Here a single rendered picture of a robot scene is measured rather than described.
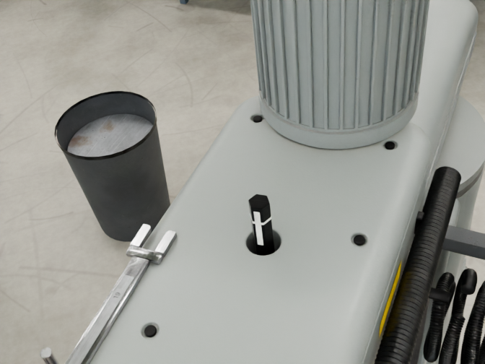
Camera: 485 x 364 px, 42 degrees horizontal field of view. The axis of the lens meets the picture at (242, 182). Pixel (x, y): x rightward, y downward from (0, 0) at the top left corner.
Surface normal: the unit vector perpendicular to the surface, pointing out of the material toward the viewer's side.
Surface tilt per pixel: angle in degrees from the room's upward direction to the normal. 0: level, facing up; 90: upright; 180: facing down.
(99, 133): 0
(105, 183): 94
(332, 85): 90
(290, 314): 0
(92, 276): 0
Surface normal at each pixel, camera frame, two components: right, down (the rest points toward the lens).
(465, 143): -0.10, -0.71
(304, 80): -0.44, 0.66
